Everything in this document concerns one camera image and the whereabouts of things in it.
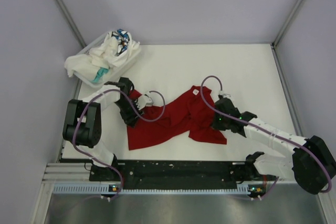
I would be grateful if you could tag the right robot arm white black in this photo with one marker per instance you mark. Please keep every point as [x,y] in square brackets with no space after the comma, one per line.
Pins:
[308,161]

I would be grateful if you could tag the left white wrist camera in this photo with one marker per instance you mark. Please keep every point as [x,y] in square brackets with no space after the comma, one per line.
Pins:
[144,100]

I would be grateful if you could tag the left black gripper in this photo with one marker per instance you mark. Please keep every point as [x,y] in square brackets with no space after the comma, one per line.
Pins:
[130,119]

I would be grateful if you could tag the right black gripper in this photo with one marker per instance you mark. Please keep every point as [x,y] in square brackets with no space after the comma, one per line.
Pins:
[216,125]

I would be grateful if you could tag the left aluminium corner post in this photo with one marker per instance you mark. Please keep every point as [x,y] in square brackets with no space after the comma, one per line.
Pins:
[70,22]

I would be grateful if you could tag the white printed t shirt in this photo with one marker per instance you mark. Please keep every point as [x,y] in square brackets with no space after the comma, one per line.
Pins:
[118,47]

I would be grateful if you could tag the grey slotted cable duct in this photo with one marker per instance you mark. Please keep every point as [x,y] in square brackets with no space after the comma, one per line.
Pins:
[105,189]

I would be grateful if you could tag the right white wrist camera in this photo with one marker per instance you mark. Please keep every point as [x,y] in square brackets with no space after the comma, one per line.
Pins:
[222,95]

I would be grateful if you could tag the white plastic basket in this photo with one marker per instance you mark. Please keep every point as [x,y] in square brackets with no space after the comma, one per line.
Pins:
[115,73]

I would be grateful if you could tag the white t shirt pile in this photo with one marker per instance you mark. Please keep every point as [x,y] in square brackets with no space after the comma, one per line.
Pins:
[90,71]

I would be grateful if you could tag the aluminium corner post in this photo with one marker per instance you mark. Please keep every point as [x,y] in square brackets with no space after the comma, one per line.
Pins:
[287,23]
[70,22]

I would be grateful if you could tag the right aluminium corner post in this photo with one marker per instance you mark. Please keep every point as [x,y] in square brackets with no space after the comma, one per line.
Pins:
[287,23]

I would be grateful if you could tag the aluminium frame rail front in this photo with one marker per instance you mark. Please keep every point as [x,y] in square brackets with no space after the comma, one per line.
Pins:
[66,172]

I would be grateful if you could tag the red t shirt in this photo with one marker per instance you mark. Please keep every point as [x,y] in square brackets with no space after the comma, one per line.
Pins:
[187,113]

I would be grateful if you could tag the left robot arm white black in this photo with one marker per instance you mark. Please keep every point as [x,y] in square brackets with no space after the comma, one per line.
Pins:
[83,118]

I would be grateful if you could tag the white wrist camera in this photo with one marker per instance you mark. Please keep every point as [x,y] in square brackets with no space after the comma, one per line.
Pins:
[144,100]
[222,95]

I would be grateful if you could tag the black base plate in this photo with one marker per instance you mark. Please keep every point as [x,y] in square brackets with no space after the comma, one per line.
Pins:
[152,174]

